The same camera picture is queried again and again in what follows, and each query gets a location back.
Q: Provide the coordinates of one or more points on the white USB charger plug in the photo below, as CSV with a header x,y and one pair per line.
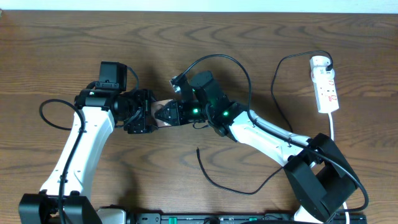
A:
x,y
320,74

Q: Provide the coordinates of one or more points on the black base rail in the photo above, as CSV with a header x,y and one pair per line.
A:
x,y
191,218

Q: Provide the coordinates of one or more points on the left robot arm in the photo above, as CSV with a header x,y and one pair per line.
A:
x,y
100,108

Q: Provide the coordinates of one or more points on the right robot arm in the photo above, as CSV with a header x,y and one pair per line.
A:
x,y
319,174

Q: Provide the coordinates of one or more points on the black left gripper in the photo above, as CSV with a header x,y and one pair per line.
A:
x,y
146,112

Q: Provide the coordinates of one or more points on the white power strip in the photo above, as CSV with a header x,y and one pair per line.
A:
x,y
325,92

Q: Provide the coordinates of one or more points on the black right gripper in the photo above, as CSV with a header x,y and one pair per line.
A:
x,y
176,108

